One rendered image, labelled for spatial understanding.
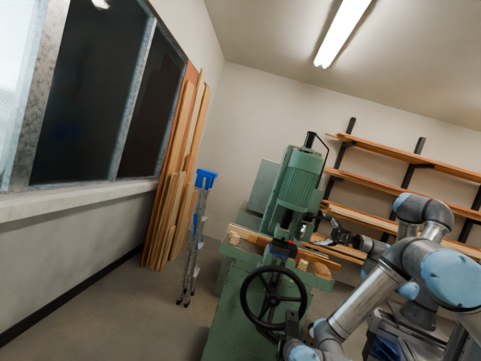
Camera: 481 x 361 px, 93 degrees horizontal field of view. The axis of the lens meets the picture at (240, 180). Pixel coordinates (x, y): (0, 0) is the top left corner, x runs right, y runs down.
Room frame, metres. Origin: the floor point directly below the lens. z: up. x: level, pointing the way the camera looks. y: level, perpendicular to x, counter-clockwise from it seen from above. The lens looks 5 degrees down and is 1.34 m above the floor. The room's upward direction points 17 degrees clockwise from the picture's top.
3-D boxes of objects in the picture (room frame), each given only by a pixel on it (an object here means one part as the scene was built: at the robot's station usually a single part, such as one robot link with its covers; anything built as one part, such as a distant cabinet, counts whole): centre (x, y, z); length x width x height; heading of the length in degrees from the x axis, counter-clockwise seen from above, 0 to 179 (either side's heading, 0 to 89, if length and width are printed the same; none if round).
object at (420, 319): (1.14, -1.08, 0.87); 0.15 x 0.15 x 0.10
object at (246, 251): (1.17, -0.30, 0.87); 0.61 x 0.30 x 0.06; 85
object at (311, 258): (1.27, -0.41, 0.92); 0.54 x 0.02 x 0.04; 85
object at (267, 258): (1.09, -0.29, 0.91); 0.15 x 0.14 x 0.09; 85
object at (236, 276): (1.40, -0.33, 0.76); 0.57 x 0.45 x 0.09; 175
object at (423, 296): (1.15, -1.08, 0.98); 0.13 x 0.12 x 0.14; 33
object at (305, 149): (1.42, -0.33, 1.53); 0.08 x 0.08 x 0.17; 85
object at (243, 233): (1.30, -0.31, 0.92); 0.60 x 0.02 x 0.05; 85
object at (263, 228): (1.57, -0.34, 1.16); 0.22 x 0.22 x 0.72; 85
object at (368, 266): (1.04, -0.73, 1.03); 0.11 x 0.08 x 0.11; 33
